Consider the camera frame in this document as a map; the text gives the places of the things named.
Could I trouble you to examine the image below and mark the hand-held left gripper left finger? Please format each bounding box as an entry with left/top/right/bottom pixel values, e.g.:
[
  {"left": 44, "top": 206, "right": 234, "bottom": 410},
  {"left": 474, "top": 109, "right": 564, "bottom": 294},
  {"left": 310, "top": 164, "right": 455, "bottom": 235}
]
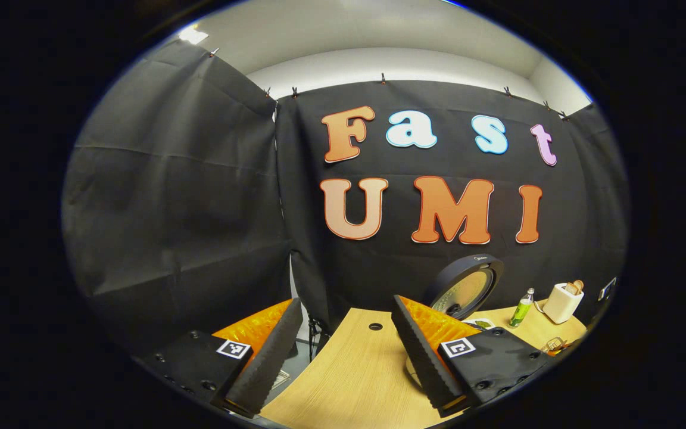
[{"left": 149, "top": 297, "right": 305, "bottom": 419}]

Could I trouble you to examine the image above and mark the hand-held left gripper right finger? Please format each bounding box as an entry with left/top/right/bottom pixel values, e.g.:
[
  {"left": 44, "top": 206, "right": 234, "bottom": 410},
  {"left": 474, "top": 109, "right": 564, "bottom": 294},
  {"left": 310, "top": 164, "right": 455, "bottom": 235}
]
[{"left": 391, "top": 294, "right": 552, "bottom": 418}]

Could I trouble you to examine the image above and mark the grey lidded rice cooker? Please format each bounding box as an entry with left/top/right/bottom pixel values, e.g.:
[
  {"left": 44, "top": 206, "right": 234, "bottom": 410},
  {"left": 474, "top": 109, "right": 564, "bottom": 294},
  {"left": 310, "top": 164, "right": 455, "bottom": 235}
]
[{"left": 406, "top": 254, "right": 506, "bottom": 388}]

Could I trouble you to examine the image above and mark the black tripod stand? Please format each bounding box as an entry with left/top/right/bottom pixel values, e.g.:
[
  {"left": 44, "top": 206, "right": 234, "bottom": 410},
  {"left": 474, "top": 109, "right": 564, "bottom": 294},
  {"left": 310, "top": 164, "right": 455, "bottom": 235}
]
[{"left": 306, "top": 318, "right": 332, "bottom": 361}]

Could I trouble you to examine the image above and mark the green drink bottle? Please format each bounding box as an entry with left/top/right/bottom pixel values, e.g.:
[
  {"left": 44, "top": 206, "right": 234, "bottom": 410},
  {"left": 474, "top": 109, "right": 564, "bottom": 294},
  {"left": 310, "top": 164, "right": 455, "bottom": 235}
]
[{"left": 509, "top": 288, "right": 535, "bottom": 328}]

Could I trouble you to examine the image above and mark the white toaster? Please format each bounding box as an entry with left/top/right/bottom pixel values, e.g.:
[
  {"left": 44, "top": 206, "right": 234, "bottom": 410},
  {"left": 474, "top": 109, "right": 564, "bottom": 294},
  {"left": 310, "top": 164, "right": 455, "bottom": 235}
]
[{"left": 535, "top": 283, "right": 585, "bottom": 325}]

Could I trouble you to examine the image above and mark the black backdrop cloth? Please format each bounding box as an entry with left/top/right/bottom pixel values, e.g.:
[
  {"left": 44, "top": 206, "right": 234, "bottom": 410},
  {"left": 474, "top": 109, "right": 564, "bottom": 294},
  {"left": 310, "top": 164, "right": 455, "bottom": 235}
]
[{"left": 62, "top": 39, "right": 628, "bottom": 358}]

